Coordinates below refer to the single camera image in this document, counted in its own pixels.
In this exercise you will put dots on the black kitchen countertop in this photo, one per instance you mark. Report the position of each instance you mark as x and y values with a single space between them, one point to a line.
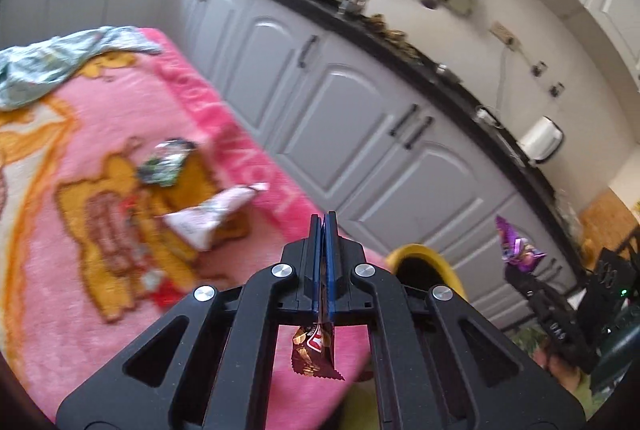
320 5

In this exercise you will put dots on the white electric kettle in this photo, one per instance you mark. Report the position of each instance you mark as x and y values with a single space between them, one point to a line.
540 140

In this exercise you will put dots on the wooden cutting board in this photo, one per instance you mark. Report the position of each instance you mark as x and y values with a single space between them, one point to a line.
607 220

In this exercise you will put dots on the beige wall power outlet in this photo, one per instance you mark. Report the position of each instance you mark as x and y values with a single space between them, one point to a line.
501 33

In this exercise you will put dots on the white charger adapter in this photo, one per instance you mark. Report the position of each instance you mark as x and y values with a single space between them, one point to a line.
487 116

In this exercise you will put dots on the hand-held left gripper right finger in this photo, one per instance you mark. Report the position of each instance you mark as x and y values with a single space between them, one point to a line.
331 260

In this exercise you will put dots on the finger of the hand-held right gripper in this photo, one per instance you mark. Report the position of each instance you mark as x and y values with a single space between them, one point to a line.
517 282
537 285

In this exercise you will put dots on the red plastic wrapper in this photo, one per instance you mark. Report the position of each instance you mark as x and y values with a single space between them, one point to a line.
169 294

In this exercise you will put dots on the pink printed blanket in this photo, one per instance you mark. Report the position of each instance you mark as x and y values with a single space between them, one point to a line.
75 260

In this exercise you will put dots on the brown snack wrapper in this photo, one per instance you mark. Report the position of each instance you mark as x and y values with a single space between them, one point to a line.
315 355

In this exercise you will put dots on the black wall hook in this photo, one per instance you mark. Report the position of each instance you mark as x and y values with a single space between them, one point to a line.
538 68
555 89

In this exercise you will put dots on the green silver foil wrapper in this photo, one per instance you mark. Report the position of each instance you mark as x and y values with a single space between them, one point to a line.
166 162

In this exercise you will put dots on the yellow rimmed bin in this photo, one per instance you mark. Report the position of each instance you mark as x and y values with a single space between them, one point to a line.
415 253

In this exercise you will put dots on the white base cabinets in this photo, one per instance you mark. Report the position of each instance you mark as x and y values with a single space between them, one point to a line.
350 110

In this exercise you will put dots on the white printed wrapper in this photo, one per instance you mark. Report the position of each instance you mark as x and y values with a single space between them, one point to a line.
205 217

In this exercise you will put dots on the person's right hand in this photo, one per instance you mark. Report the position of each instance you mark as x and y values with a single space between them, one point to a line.
565 372

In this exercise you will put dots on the green leafy vegetables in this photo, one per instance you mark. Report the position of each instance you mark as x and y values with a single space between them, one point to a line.
529 341

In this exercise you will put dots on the light blue cloth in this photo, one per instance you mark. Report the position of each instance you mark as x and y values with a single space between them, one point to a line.
45 65

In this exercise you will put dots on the clear plastic bag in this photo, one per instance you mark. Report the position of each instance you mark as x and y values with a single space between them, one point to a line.
567 217

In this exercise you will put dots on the pile of brown ginger roots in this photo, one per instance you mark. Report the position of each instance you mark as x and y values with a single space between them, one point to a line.
392 37

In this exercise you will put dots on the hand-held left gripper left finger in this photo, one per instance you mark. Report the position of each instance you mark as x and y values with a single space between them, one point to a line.
310 260

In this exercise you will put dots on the purple foil wrapper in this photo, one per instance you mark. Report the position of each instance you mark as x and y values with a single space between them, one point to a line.
520 245

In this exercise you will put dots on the steel teapot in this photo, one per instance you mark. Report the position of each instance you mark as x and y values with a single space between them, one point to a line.
352 2

